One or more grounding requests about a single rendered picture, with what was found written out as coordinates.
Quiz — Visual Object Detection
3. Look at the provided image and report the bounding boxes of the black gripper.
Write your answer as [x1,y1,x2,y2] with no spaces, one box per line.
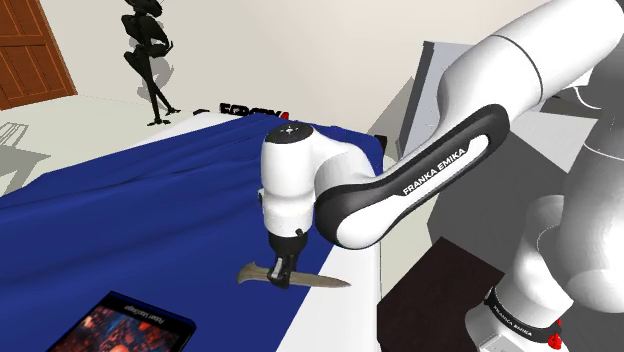
[267,229,310,292]

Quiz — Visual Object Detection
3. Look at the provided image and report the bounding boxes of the knife with olive handle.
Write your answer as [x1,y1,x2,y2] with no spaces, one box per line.
[236,261,353,290]

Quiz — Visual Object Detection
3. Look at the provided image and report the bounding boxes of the dark robot stand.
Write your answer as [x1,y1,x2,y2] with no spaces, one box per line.
[376,236,506,352]

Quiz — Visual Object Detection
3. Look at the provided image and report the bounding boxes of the blue bedspread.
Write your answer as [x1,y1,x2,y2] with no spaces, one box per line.
[0,112,384,352]

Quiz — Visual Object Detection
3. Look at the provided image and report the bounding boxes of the black box with pale lettering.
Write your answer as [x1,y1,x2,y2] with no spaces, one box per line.
[218,102,291,122]

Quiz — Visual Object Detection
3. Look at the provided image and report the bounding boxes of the dark book with red cover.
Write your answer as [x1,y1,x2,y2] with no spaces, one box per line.
[46,290,198,352]

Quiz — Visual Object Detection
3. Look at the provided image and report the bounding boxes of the black abstract figure sculpture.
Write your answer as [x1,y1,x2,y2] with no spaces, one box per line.
[120,0,182,127]

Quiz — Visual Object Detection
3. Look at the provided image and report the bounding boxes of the brown wooden door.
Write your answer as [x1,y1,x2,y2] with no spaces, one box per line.
[0,0,79,112]

